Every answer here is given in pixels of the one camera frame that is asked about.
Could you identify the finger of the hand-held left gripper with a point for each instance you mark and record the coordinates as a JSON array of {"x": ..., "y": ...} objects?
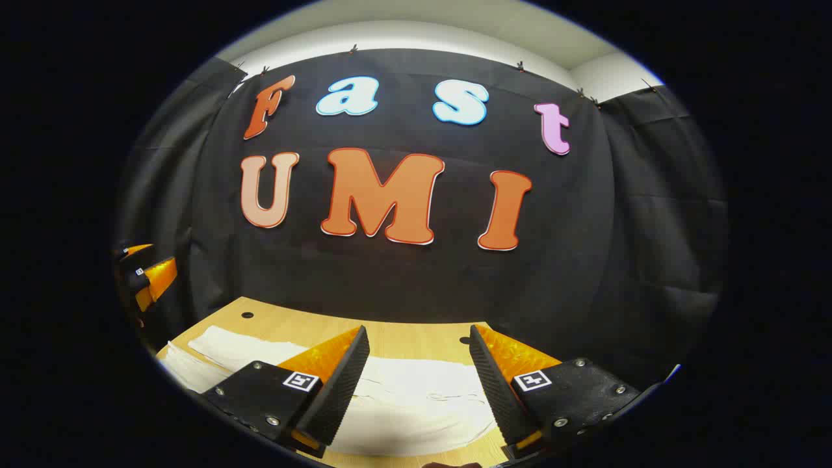
[
  {"x": 159, "y": 276},
  {"x": 138, "y": 249}
]

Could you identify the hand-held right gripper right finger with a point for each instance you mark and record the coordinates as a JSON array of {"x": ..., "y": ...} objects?
[{"x": 497, "y": 390}]

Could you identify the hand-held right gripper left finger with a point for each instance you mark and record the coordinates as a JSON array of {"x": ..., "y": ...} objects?
[{"x": 341, "y": 390}]

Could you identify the black backdrop cloth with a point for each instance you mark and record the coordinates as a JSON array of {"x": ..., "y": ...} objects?
[{"x": 422, "y": 286}]

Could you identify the white jeans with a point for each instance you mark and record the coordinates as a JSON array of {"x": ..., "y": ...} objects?
[{"x": 416, "y": 390}]

